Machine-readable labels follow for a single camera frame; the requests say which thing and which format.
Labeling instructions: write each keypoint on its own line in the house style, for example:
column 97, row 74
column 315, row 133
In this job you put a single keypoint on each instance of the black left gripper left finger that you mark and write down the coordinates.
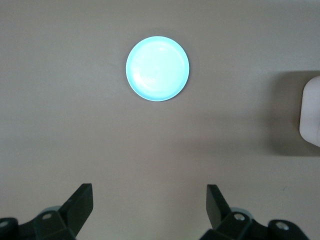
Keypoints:
column 77, row 212

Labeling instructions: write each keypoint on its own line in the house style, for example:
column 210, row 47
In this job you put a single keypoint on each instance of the light blue round plate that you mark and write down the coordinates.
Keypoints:
column 157, row 68

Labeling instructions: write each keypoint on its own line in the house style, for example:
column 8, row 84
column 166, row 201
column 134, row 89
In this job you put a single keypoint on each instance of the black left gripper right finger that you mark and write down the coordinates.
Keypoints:
column 217, row 212

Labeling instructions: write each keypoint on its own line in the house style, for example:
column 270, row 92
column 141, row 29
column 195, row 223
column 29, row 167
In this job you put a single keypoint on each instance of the white lidded box, grey latches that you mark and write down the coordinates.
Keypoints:
column 311, row 112

